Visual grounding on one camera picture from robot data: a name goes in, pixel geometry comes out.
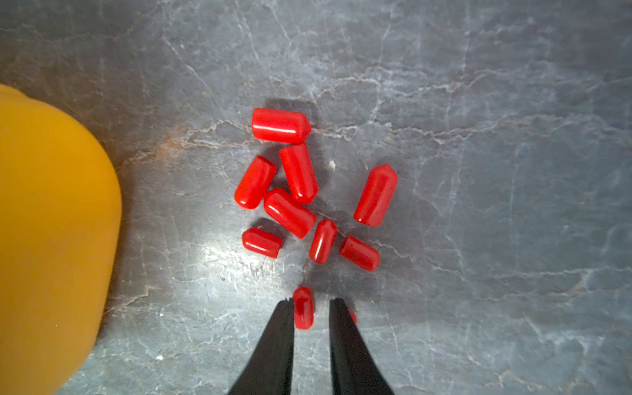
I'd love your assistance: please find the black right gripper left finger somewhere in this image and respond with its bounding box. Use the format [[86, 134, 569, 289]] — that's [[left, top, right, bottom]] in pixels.
[[229, 299, 295, 394]]

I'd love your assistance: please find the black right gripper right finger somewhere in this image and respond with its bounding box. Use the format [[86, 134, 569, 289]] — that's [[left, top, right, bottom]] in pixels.
[[329, 298, 393, 395]]

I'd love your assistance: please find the yellow plastic storage box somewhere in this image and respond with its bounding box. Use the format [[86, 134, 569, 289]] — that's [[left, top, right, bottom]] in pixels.
[[1, 86, 122, 394]]

